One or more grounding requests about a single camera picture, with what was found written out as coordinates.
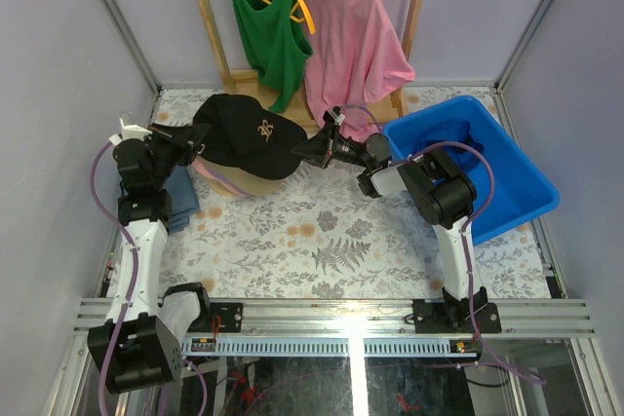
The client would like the blue plastic bin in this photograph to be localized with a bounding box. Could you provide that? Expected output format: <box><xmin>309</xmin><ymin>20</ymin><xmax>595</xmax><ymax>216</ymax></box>
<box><xmin>383</xmin><ymin>95</ymin><xmax>560</xmax><ymax>245</ymax></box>

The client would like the wooden hat stand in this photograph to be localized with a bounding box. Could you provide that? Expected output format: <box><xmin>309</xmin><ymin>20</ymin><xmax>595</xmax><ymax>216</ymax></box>
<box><xmin>208</xmin><ymin>181</ymin><xmax>243</xmax><ymax>197</ymax></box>

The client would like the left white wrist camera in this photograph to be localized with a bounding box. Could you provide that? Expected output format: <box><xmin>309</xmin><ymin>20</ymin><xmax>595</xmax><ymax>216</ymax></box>
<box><xmin>108</xmin><ymin>112</ymin><xmax>152</xmax><ymax>146</ymax></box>

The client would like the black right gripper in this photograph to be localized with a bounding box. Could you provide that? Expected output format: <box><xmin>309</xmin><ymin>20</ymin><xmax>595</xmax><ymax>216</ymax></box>
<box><xmin>292</xmin><ymin>123</ymin><xmax>371</xmax><ymax>170</ymax></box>

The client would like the aluminium mounting rail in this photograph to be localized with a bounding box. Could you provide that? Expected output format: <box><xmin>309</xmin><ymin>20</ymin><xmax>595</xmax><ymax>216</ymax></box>
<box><xmin>72</xmin><ymin>296</ymin><xmax>599</xmax><ymax>357</ymax></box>

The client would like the folded blue cloth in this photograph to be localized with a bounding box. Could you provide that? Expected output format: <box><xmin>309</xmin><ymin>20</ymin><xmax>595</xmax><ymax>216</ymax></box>
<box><xmin>165</xmin><ymin>166</ymin><xmax>200</xmax><ymax>233</ymax></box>

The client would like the purple cap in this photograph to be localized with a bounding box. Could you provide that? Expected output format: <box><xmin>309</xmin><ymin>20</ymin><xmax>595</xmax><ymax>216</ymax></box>
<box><xmin>206</xmin><ymin>170</ymin><xmax>248</xmax><ymax>197</ymax></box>

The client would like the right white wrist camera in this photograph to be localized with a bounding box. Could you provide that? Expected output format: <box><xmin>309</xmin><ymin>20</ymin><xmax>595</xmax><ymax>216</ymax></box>
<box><xmin>323</xmin><ymin>106</ymin><xmax>345</xmax><ymax>128</ymax></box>

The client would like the pink cap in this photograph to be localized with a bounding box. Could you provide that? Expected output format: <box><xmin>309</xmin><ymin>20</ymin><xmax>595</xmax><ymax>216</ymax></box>
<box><xmin>191</xmin><ymin>158</ymin><xmax>227</xmax><ymax>188</ymax></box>

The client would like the wooden clothes rack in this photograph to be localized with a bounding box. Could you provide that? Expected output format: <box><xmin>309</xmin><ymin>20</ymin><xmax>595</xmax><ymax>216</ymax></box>
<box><xmin>180</xmin><ymin>0</ymin><xmax>435</xmax><ymax>134</ymax></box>

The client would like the beige sport cap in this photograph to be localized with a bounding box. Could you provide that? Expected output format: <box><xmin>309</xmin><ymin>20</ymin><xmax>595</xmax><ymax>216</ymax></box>
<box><xmin>219</xmin><ymin>169</ymin><xmax>284</xmax><ymax>197</ymax></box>

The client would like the pink t-shirt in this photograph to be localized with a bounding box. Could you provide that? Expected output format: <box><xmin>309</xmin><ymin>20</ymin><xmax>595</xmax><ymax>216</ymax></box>
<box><xmin>304</xmin><ymin>0</ymin><xmax>415</xmax><ymax>142</ymax></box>

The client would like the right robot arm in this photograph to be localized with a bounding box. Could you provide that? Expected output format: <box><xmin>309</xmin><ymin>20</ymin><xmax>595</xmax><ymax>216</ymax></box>
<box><xmin>292</xmin><ymin>123</ymin><xmax>495</xmax><ymax>333</ymax></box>

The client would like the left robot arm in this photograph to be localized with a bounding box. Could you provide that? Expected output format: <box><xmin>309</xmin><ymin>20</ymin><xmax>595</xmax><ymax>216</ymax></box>
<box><xmin>88</xmin><ymin>122</ymin><xmax>214</xmax><ymax>395</ymax></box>

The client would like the green tank top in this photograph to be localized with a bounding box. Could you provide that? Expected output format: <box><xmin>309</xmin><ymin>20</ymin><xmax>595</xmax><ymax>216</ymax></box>
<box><xmin>231</xmin><ymin>0</ymin><xmax>313</xmax><ymax>113</ymax></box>

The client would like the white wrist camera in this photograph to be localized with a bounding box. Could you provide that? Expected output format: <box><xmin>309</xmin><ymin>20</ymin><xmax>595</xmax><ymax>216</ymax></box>
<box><xmin>108</xmin><ymin>112</ymin><xmax>152</xmax><ymax>146</ymax></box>
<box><xmin>323</xmin><ymin>106</ymin><xmax>345</xmax><ymax>128</ymax></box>

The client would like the black sport cap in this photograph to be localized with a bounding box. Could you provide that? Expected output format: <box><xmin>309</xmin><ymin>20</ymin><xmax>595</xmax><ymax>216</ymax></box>
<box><xmin>192</xmin><ymin>94</ymin><xmax>307</xmax><ymax>180</ymax></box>

